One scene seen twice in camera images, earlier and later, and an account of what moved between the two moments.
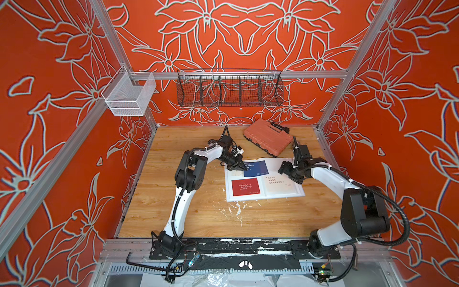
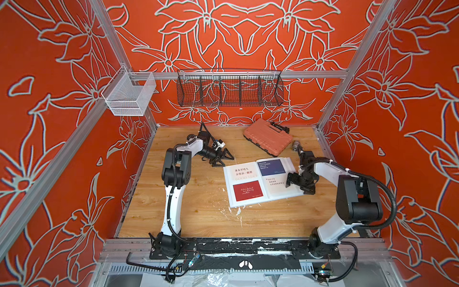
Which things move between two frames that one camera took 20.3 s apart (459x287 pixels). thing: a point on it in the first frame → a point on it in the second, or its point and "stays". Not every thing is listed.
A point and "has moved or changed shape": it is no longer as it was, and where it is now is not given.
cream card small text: x=279 y=184 stays
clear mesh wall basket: x=129 y=93 stays
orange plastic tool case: x=273 y=138 stays
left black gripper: x=236 y=165 → x=217 y=157
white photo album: x=261 y=180 stays
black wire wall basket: x=224 y=87 stays
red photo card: x=245 y=186 has moved or changed shape
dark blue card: x=255 y=168 → x=271 y=167
